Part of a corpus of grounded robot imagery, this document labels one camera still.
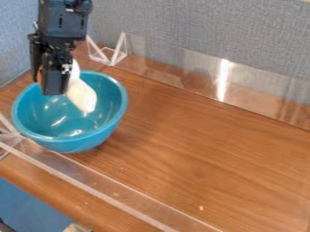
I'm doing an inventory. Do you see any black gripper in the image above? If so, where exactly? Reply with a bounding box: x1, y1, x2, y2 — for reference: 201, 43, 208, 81
28, 0, 93, 95

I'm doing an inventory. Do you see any brown white plush mushroom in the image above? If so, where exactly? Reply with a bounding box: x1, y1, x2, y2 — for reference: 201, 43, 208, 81
36, 60, 97, 113

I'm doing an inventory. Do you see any blue plastic bowl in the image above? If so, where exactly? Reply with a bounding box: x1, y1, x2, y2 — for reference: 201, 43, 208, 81
10, 71, 128, 153

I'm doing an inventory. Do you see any clear acrylic left barrier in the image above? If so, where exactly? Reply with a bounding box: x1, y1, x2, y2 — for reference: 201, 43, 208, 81
0, 31, 40, 88

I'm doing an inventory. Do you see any clear acrylic barrier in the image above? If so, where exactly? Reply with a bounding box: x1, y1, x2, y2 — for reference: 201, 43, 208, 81
0, 31, 40, 88
0, 113, 223, 232
117, 33, 310, 131

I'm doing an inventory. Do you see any clear acrylic front barrier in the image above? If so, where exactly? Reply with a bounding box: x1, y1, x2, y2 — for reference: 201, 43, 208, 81
0, 113, 223, 232

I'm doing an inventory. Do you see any clear acrylic back barrier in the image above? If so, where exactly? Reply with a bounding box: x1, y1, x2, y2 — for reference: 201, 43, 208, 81
117, 33, 310, 131

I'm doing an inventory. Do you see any clear acrylic corner bracket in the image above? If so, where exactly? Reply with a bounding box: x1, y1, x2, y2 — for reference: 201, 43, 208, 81
85, 33, 128, 66

